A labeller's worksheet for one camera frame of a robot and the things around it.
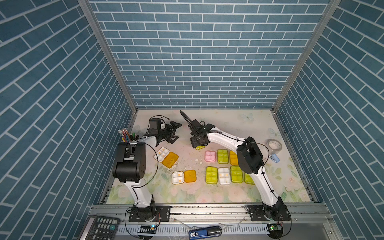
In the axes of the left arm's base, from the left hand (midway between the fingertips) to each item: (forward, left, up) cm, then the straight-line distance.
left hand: (183, 129), depth 94 cm
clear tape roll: (-6, -60, -10) cm, 61 cm away
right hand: (-4, -9, -9) cm, 13 cm away
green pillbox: (-25, -32, -10) cm, 42 cm away
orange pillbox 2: (-27, +2, -11) cm, 29 cm away
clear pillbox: (-26, -25, -11) cm, 37 cm away
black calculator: (-50, +36, -10) cm, 63 cm away
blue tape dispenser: (-15, -57, -8) cm, 59 cm away
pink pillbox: (-13, -17, -10) cm, 24 cm away
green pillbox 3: (-25, -17, -11) cm, 32 cm away
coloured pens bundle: (-8, +33, +2) cm, 34 cm away
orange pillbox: (-14, +10, -12) cm, 21 cm away
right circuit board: (-51, -47, -12) cm, 70 cm away
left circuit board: (-51, +15, -15) cm, 55 cm away
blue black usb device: (-52, -12, -7) cm, 54 cm away
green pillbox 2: (-9, -10, -8) cm, 15 cm away
